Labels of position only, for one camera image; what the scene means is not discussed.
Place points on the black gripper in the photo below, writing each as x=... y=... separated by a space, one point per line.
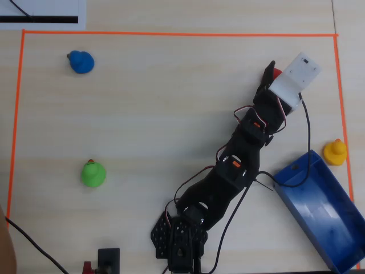
x=264 y=84

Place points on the red rubber duck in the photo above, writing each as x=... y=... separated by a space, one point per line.
x=277 y=73

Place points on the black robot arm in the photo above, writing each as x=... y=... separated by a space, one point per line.
x=228 y=182

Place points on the yellow rubber duck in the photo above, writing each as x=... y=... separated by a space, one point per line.
x=336 y=152

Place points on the blue plastic bin box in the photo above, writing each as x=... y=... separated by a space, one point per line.
x=322 y=211

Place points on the blue rubber duck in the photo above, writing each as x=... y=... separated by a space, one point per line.
x=82 y=62

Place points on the green rubber duck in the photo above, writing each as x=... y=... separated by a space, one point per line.
x=93 y=174

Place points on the orange tape strip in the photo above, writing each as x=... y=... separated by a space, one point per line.
x=343 y=128
x=171 y=33
x=16 y=114

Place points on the white paper with black bar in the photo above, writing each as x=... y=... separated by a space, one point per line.
x=57 y=8

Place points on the red clamp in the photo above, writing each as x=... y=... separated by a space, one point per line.
x=87 y=268

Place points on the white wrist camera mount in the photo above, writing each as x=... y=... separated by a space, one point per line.
x=296 y=77

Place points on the black camera stand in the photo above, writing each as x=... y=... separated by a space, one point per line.
x=109 y=258

